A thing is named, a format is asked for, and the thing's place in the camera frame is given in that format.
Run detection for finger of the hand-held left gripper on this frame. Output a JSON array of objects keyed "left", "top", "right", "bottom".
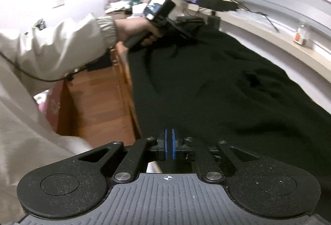
[{"left": 168, "top": 20, "right": 197, "bottom": 40}]

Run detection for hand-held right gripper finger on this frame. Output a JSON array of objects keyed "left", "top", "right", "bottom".
[
  {"left": 75, "top": 128, "right": 170, "bottom": 184},
  {"left": 171, "top": 128, "right": 263, "bottom": 184}
]

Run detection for black pants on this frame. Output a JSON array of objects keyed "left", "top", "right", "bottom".
[{"left": 124, "top": 17, "right": 331, "bottom": 179}]

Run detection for person's left forearm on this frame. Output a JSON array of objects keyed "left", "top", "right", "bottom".
[{"left": 0, "top": 14, "right": 118, "bottom": 82}]

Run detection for person's left hand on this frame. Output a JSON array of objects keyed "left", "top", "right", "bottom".
[{"left": 115, "top": 18, "right": 166, "bottom": 46}]

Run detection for black ribbed device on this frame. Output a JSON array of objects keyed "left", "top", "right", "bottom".
[{"left": 176, "top": 16, "right": 207, "bottom": 25}]

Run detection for black power adapter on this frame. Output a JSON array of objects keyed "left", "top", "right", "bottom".
[{"left": 208, "top": 15, "right": 221, "bottom": 27}]

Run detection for black electronics box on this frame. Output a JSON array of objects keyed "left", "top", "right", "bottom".
[{"left": 197, "top": 0, "right": 239, "bottom": 12}]

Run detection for beige stone window sill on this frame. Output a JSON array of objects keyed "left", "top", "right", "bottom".
[{"left": 185, "top": 4, "right": 331, "bottom": 74}]

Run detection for small glass jar orange label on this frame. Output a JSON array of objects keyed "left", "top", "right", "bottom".
[{"left": 295, "top": 24, "right": 309, "bottom": 46}]

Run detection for pink patterned cloth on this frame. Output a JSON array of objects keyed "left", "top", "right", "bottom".
[{"left": 34, "top": 83, "right": 64, "bottom": 130}]

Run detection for person's beige jacket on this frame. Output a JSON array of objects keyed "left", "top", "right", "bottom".
[{"left": 0, "top": 53, "right": 95, "bottom": 224}]

